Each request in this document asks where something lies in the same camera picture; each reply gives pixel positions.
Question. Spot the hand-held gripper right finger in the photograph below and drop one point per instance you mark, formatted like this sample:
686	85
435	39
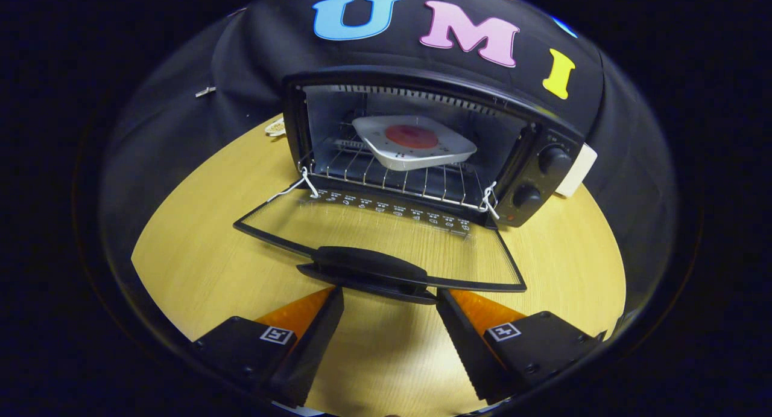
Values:
464	344

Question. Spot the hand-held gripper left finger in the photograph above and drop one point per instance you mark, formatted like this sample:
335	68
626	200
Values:
310	344

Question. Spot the white square plate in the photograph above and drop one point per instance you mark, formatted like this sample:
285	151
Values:
410	157

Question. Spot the round pink ham slice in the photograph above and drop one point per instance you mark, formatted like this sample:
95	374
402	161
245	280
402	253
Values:
412	137

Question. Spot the black toaster oven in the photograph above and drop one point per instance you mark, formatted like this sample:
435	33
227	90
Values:
422	79

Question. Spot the white bread toaster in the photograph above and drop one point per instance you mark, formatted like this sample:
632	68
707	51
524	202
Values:
579	169

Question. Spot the small metal clip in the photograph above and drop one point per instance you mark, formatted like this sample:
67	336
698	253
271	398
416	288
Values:
205	92

